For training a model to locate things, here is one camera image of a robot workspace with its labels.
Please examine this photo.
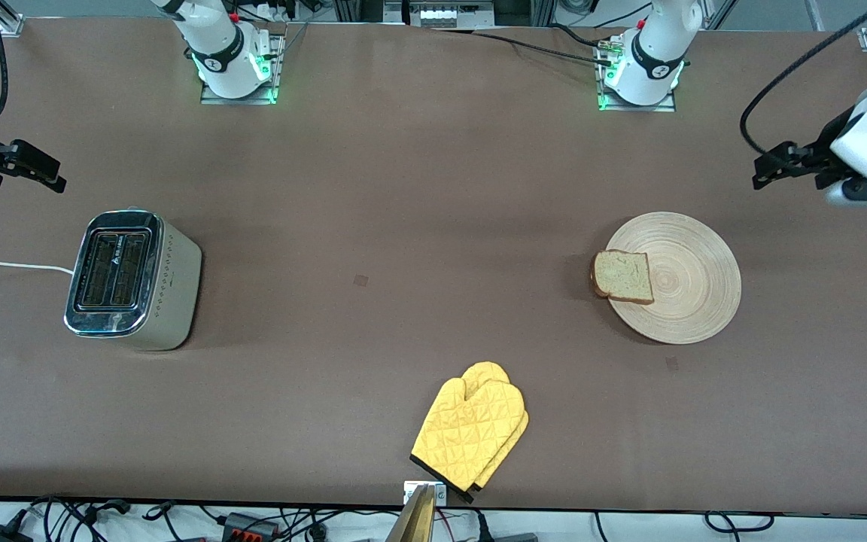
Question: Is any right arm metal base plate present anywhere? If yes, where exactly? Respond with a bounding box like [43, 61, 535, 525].
[200, 34, 286, 106]

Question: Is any white power strip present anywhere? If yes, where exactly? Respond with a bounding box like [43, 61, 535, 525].
[409, 0, 496, 29]

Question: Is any small silver metal bracket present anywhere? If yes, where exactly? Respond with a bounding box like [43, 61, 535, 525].
[403, 482, 448, 507]

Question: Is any thick black table cable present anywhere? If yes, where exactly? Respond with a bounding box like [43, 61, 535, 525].
[550, 23, 615, 50]

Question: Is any round wooden plate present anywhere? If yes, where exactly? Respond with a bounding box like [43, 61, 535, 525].
[604, 212, 743, 346]

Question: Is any brown bread slice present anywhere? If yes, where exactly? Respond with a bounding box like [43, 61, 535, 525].
[591, 250, 655, 306]

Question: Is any white toaster power cord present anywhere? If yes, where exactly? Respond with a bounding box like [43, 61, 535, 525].
[0, 260, 75, 276]

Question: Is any yellow quilted oven mitt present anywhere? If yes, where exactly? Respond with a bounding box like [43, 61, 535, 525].
[410, 375, 527, 492]
[445, 361, 531, 504]

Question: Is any silver two-slot toaster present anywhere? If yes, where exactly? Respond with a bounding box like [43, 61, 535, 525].
[63, 209, 203, 352]

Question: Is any black cable connector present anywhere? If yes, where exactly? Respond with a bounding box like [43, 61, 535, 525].
[86, 499, 132, 522]

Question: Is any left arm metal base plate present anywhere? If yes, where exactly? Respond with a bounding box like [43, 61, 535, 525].
[595, 34, 679, 114]

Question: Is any brass coloured stand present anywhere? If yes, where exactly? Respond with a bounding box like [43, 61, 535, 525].
[386, 484, 436, 542]

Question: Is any thin black table cable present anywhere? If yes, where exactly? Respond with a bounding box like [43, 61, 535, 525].
[433, 29, 616, 65]

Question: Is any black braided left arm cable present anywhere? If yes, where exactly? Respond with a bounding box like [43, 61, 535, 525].
[740, 0, 867, 159]

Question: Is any black looped floor cable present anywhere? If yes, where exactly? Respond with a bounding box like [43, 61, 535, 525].
[704, 512, 777, 534]

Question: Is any red black connector block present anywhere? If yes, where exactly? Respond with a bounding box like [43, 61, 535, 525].
[221, 512, 281, 540]

